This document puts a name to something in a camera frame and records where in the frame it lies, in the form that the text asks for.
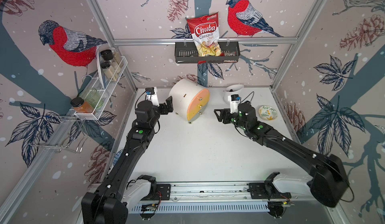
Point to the green glass cup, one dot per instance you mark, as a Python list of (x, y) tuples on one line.
[(93, 97)]

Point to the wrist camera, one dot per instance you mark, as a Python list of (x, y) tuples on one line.
[(234, 101), (151, 95)]

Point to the orange sauce jar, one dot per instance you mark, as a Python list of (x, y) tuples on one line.
[(81, 106)]

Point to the white round drawer cabinet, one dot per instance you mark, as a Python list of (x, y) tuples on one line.
[(182, 94)]

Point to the white ceramic utensil cup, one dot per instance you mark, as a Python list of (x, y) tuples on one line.
[(232, 90)]

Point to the orange top drawer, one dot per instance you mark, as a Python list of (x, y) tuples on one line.
[(204, 95)]

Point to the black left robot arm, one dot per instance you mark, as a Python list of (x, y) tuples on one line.
[(109, 204)]

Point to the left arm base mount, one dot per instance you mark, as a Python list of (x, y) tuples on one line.
[(158, 192)]

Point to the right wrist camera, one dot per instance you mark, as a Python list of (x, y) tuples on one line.
[(234, 101)]

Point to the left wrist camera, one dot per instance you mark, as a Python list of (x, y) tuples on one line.
[(151, 95)]

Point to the dark-lid spice jar front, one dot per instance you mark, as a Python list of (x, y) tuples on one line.
[(109, 71)]

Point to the dark-lid spice jar back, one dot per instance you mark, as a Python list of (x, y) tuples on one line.
[(107, 56)]

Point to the metal wire hook rack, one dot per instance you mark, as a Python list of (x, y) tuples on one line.
[(70, 135)]

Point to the dark-lid spice jar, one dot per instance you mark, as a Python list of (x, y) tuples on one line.
[(107, 56), (109, 71)]

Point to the white wire wall shelf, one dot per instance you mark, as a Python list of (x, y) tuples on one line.
[(104, 89)]

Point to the black wall basket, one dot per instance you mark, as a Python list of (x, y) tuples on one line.
[(186, 53)]

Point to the red Chuba chips bag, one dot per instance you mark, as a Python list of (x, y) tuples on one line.
[(205, 34)]

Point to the blue patterned bowl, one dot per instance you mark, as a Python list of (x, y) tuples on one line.
[(117, 156)]

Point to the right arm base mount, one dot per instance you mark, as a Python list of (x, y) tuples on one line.
[(259, 191)]

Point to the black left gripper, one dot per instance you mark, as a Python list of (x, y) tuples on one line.
[(165, 110)]

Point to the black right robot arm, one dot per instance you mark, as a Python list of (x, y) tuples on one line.
[(329, 178)]

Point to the floral patterned bowl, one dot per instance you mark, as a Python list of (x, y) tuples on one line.
[(267, 113)]

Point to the grey-green bottom drawer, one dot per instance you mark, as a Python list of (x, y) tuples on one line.
[(194, 115)]

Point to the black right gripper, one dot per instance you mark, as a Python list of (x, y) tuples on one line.
[(223, 112)]

